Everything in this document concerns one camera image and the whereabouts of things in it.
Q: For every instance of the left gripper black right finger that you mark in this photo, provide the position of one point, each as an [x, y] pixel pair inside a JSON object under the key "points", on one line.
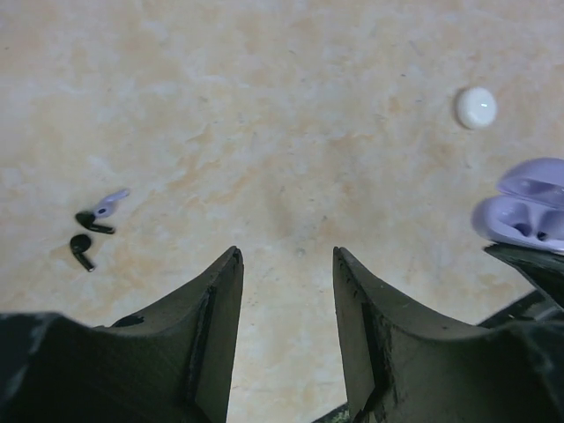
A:
{"points": [[404, 362]]}

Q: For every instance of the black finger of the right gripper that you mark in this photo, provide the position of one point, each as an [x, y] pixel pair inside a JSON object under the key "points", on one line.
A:
{"points": [[542, 269]]}

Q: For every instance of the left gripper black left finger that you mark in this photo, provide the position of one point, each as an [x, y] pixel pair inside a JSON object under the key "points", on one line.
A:
{"points": [[169, 362]]}

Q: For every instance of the purple round charging case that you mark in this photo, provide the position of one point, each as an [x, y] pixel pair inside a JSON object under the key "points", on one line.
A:
{"points": [[528, 212]]}

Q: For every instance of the white earbud charging case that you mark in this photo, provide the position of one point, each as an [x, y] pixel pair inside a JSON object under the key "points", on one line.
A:
{"points": [[476, 108]]}

